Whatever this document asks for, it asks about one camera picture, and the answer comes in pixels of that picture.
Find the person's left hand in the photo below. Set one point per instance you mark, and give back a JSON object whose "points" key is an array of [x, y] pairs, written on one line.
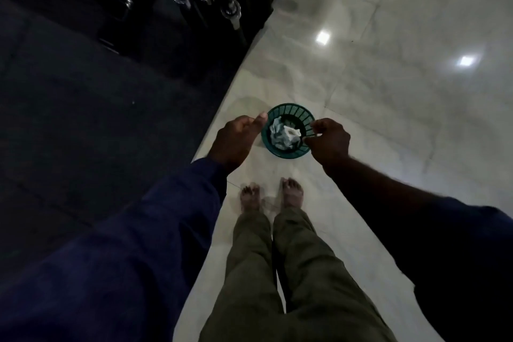
{"points": [[236, 141]]}

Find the person's blue shirt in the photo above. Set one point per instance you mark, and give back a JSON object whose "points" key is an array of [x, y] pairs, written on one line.
{"points": [[100, 265]]}

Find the person's right hand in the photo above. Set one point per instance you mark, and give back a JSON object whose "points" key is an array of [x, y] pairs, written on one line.
{"points": [[330, 145]]}

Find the green waste bin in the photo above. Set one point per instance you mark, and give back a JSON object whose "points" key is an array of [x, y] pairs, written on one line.
{"points": [[280, 153]]}

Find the person's right forearm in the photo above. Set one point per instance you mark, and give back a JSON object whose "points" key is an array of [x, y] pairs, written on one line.
{"points": [[380, 189]]}

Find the white cleaning wipe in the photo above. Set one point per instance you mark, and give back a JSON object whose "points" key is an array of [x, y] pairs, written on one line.
{"points": [[290, 133]]}

